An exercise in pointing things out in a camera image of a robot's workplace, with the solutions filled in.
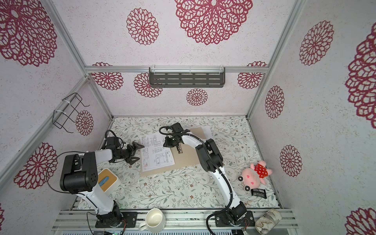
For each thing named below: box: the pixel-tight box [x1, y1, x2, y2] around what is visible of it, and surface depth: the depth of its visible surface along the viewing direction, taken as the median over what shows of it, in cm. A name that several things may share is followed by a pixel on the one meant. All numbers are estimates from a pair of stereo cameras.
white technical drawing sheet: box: [140, 132, 175, 172], surface depth 101 cm
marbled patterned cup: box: [254, 208, 282, 235], surface depth 72 cm
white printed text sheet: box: [202, 125, 214, 141], surface depth 115 cm
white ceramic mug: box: [138, 208, 167, 234], surface depth 71 cm
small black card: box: [250, 188, 268, 199], surface depth 83 cm
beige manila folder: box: [140, 127, 205, 177], surface depth 95 cm
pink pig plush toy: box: [237, 160, 273, 191], surface depth 85 cm
